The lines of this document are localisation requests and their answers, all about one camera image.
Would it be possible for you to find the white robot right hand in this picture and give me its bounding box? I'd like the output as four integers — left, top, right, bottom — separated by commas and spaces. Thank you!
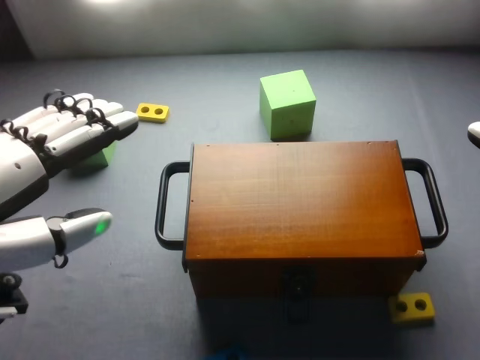
467, 121, 480, 148

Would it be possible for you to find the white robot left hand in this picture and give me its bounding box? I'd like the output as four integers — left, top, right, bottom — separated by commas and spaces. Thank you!
0, 88, 140, 272

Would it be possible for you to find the yellow two-hole block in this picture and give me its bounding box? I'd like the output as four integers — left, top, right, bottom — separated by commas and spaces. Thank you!
388, 292, 437, 326
135, 103, 170, 125

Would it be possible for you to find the brown wooden box lid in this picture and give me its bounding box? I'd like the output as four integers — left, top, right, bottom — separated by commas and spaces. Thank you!
181, 139, 428, 273

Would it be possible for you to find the small green cube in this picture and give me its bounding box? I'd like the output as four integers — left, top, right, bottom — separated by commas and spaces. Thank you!
71, 140, 119, 177

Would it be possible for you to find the large green cube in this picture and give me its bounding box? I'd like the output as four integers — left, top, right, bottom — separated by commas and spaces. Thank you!
259, 69, 317, 142

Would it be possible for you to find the grey table cloth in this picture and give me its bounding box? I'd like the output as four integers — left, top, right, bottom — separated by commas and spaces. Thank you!
0, 47, 480, 360

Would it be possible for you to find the blue object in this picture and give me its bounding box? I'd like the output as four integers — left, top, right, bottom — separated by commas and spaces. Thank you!
208, 344, 257, 360

